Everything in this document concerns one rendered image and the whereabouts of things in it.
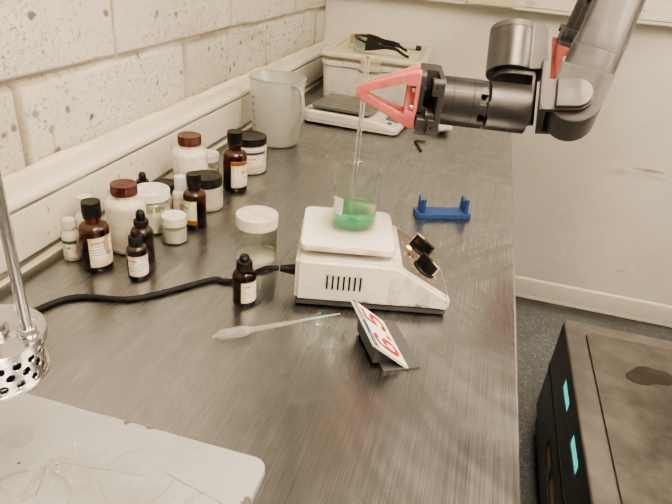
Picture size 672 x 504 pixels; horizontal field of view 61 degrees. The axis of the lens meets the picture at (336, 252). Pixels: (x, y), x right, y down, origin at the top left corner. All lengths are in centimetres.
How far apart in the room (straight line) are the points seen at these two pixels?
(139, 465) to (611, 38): 65
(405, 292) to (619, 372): 83
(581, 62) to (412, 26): 141
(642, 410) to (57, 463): 113
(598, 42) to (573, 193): 151
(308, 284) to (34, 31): 49
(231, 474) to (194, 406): 10
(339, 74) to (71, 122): 97
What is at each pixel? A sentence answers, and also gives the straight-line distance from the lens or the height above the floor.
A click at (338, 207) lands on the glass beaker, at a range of 72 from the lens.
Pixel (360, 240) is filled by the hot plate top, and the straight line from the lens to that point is 72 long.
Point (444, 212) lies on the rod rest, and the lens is 104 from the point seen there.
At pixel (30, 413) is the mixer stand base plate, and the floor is 76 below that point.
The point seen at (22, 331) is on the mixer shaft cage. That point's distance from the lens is 42.
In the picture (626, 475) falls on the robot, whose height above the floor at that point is 37.
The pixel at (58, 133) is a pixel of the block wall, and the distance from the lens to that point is 93.
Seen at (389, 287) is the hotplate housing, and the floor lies 79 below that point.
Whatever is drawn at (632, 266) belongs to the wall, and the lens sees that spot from 237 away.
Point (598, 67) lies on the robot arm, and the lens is 72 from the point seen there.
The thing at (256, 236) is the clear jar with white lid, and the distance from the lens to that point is 77.
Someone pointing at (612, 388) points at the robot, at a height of 36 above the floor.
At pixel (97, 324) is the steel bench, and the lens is 73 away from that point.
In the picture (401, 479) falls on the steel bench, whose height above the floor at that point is 75.
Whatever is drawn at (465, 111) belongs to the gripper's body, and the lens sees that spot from 70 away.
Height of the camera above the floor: 116
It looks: 28 degrees down
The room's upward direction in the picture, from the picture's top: 5 degrees clockwise
